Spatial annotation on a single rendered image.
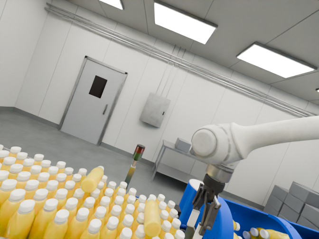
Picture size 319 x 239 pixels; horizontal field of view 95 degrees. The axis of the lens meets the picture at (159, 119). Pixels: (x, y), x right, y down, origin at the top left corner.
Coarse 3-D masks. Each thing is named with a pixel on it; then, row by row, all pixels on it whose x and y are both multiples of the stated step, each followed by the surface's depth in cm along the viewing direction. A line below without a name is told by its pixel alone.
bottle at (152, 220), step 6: (150, 204) 64; (156, 204) 66; (144, 210) 64; (150, 210) 61; (156, 210) 62; (144, 216) 60; (150, 216) 57; (156, 216) 58; (144, 222) 57; (150, 222) 55; (156, 222) 55; (144, 228) 55; (150, 228) 55; (156, 228) 55; (150, 234) 55; (156, 234) 55
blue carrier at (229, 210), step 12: (204, 204) 79; (228, 204) 87; (240, 204) 83; (216, 216) 67; (228, 216) 66; (240, 216) 91; (252, 216) 91; (264, 216) 90; (216, 228) 64; (228, 228) 63; (240, 228) 92; (264, 228) 94; (276, 228) 95; (288, 228) 75; (300, 228) 92
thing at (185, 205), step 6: (186, 192) 134; (192, 192) 127; (186, 198) 131; (192, 198) 126; (180, 204) 135; (186, 204) 128; (192, 204) 125; (180, 210) 132; (186, 210) 127; (180, 216) 130; (186, 216) 126; (186, 222) 125
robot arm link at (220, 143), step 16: (208, 128) 37; (224, 128) 38; (240, 128) 38; (256, 128) 36; (272, 128) 35; (288, 128) 34; (304, 128) 34; (192, 144) 39; (208, 144) 35; (224, 144) 35; (240, 144) 36; (256, 144) 36; (272, 144) 35; (208, 160) 37; (224, 160) 38
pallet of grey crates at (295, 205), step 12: (276, 192) 367; (288, 192) 346; (300, 192) 315; (312, 192) 304; (276, 204) 355; (288, 204) 329; (300, 204) 306; (312, 204) 301; (276, 216) 344; (288, 216) 321; (300, 216) 299; (312, 216) 280; (312, 228) 274
